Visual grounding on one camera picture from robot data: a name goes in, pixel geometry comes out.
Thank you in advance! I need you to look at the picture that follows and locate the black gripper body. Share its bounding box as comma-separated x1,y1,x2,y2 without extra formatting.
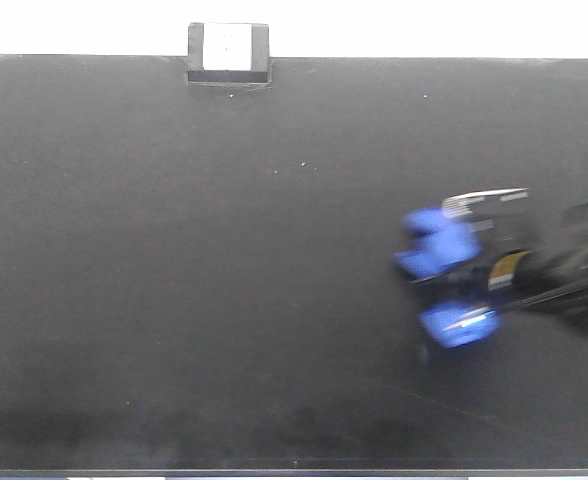
432,188,536,313

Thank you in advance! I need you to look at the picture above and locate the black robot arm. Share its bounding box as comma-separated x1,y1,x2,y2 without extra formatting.
393,187,588,348

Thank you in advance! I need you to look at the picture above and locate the blue microfiber cloth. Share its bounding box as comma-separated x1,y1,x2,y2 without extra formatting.
393,207,500,348

